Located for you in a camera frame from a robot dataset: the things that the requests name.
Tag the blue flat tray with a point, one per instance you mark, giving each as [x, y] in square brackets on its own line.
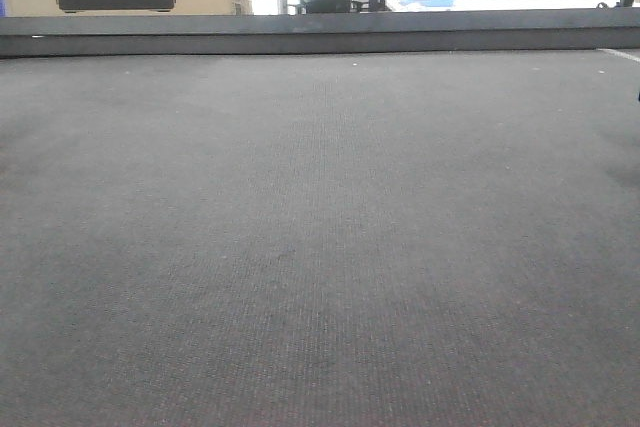
[429, 3]

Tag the white background table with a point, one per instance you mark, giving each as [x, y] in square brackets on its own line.
[504, 5]

